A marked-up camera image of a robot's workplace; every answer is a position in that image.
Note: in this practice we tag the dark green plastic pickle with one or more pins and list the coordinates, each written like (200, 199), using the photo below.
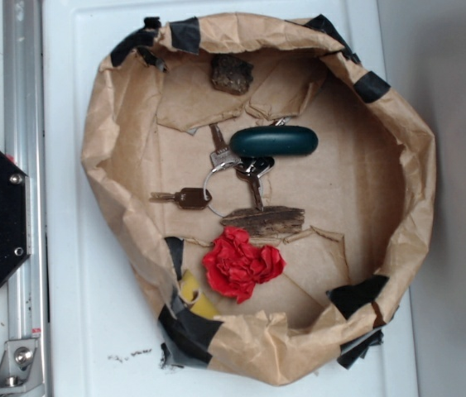
(274, 141)

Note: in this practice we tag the bunch of dark keys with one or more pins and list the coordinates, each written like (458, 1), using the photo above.
(250, 170)

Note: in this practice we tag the brown paper bag bin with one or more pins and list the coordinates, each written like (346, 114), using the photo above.
(368, 190)

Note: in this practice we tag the flat bark wood piece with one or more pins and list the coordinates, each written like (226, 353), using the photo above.
(270, 222)

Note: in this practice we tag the silver key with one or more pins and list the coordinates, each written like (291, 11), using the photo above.
(222, 155)

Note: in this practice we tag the brown head key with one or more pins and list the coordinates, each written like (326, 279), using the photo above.
(186, 198)

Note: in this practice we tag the red crumpled paper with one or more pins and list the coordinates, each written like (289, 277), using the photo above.
(234, 267)

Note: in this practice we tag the yellow sponge piece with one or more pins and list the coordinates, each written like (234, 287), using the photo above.
(194, 297)

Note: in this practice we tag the dark bark chunk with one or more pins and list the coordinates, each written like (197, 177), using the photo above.
(231, 74)

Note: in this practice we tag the aluminium rail profile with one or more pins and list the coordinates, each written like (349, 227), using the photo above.
(27, 288)

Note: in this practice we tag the metal corner bracket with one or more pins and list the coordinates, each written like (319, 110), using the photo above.
(21, 366)

